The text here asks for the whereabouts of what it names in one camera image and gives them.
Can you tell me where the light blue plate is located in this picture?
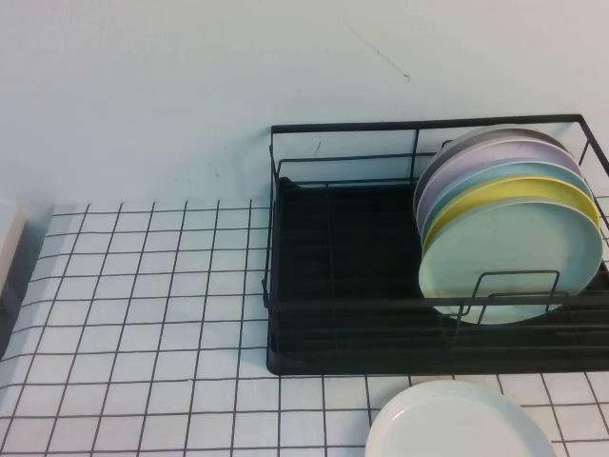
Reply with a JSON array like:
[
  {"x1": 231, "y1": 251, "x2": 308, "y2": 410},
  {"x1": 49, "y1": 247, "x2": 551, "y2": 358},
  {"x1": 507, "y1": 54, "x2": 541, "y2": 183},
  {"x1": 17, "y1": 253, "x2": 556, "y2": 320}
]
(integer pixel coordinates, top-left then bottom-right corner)
[{"x1": 420, "y1": 160, "x2": 596, "y2": 240}]

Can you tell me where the grey plate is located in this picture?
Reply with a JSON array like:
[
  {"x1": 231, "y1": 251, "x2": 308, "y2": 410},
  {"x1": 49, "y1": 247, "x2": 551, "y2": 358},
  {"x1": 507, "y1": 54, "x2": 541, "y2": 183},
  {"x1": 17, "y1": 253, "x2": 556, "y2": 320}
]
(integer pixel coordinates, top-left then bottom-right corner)
[{"x1": 412, "y1": 124, "x2": 570, "y2": 216}]

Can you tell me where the yellow plate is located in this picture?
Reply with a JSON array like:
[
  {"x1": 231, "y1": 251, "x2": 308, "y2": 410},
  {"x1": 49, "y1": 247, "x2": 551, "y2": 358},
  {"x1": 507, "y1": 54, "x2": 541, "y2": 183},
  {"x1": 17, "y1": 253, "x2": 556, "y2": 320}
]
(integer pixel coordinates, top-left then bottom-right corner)
[{"x1": 422, "y1": 173, "x2": 601, "y2": 254}]

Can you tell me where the mint green plate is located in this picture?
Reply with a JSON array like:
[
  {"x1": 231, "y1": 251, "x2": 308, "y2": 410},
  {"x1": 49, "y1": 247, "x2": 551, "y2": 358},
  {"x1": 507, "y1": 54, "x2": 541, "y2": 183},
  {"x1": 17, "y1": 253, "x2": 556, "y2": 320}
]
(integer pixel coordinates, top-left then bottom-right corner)
[{"x1": 418, "y1": 197, "x2": 604, "y2": 327}]

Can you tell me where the black wire dish rack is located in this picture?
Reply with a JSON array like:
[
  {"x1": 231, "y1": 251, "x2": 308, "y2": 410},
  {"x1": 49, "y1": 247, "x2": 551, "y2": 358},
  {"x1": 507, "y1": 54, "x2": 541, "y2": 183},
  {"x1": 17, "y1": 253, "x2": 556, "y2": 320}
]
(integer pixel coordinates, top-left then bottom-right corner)
[{"x1": 260, "y1": 112, "x2": 609, "y2": 377}]

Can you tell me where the black drip tray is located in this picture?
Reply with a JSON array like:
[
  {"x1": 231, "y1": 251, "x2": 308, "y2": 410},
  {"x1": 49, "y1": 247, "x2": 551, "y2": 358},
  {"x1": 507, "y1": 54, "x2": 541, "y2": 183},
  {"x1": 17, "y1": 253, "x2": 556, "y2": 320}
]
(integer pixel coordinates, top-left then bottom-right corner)
[{"x1": 268, "y1": 176, "x2": 609, "y2": 377}]

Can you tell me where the white plate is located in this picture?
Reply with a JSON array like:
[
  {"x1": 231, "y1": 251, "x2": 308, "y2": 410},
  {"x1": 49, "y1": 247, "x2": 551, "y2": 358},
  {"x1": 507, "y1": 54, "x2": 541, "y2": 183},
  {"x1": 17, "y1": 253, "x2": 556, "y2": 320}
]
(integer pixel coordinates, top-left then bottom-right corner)
[{"x1": 363, "y1": 379, "x2": 559, "y2": 457}]

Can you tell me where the lilac plate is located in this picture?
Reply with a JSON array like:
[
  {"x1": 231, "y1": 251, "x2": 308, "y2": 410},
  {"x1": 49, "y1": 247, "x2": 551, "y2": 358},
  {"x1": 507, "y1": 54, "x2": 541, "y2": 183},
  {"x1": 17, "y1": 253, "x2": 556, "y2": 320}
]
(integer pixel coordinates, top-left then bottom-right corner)
[{"x1": 414, "y1": 137, "x2": 584, "y2": 230}]

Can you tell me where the white grid-pattern tablecloth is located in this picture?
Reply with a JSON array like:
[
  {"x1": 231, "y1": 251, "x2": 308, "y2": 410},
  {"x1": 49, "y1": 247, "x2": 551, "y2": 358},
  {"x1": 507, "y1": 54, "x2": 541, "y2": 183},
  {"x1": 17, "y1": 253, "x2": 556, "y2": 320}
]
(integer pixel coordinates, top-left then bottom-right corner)
[{"x1": 0, "y1": 199, "x2": 609, "y2": 457}]

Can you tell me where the beige wooden board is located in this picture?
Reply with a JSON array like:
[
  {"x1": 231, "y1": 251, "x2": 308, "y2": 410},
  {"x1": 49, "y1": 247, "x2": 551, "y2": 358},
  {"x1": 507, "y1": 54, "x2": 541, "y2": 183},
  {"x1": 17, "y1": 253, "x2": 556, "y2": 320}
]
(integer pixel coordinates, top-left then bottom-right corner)
[{"x1": 0, "y1": 206, "x2": 31, "y2": 307}]

